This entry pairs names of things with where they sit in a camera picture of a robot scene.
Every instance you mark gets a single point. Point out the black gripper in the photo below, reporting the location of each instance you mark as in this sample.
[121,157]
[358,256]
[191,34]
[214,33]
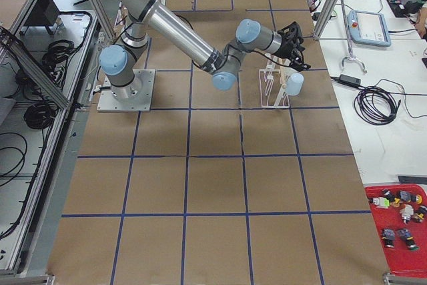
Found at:
[285,48]

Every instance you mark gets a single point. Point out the light blue ikea cup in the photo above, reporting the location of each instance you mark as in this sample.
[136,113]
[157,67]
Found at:
[294,84]

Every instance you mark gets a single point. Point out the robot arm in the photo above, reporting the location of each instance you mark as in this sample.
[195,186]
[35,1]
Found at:
[223,66]

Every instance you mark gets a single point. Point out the metal reach grabber tool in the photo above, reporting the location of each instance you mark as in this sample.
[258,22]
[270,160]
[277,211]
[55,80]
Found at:
[350,58]

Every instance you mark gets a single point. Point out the black power adapter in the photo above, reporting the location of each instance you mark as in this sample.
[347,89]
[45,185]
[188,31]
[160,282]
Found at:
[349,81]

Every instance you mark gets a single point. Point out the blue teach pendant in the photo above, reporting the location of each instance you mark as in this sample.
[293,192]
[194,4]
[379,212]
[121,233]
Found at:
[368,28]

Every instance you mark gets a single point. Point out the red parts tray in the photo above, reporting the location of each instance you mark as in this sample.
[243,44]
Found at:
[399,213]

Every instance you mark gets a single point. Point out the white wire cup rack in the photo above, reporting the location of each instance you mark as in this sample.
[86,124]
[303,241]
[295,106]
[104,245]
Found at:
[272,81]

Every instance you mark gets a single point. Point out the aluminium frame post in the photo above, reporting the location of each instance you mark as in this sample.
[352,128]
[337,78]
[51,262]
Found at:
[328,1]

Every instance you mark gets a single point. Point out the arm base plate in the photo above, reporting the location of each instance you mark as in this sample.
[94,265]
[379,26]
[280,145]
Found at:
[135,97]

